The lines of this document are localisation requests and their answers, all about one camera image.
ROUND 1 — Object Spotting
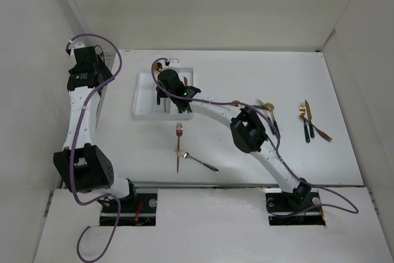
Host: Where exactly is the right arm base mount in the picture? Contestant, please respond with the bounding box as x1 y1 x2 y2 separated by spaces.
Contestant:
265 191 326 226

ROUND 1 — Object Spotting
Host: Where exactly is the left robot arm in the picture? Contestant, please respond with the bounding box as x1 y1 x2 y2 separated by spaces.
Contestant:
53 42 138 212

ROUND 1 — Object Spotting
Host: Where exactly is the silver rose fork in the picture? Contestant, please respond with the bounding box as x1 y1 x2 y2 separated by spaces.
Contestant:
177 148 219 172

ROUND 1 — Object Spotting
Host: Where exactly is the gold knife right green handle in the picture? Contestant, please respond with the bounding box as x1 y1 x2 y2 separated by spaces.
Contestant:
305 100 315 138

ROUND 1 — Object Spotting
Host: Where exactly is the gold spoon green handle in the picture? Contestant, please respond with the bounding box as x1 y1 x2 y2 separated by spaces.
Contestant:
231 100 267 110
153 62 163 105
264 103 279 136

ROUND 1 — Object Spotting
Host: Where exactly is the rose gold fork right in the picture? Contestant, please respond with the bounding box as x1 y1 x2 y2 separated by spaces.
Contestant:
299 103 310 144

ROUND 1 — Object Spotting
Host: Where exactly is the white cutlery tray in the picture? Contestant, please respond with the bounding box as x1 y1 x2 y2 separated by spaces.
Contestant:
132 70 194 121

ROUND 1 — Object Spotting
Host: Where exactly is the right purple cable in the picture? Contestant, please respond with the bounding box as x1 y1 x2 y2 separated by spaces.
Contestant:
150 57 360 224

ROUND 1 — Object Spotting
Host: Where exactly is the rose gold fork long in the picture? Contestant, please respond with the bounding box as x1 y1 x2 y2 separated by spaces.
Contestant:
176 122 183 172

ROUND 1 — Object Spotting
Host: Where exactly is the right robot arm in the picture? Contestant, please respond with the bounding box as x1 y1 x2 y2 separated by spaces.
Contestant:
151 58 311 210

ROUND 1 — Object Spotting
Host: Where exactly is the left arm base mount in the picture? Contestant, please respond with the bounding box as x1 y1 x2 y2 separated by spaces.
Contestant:
99 192 158 227

